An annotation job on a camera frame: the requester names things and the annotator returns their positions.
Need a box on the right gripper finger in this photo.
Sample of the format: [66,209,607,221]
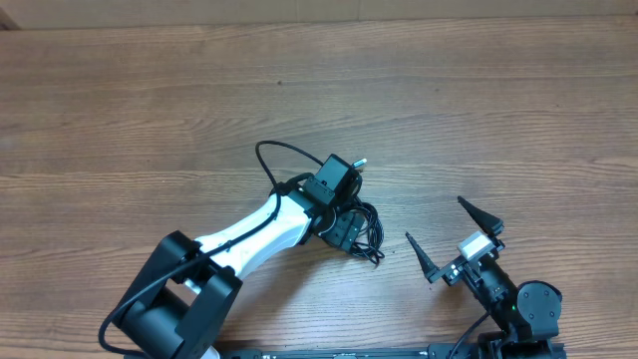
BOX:
[405,231,440,283]
[457,195,504,237]

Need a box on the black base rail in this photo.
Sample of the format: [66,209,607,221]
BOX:
[219,344,567,359]

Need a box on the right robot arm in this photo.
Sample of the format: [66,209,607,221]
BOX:
[406,196,566,358]

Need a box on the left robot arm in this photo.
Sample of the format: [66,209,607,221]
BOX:
[108,155,362,359]

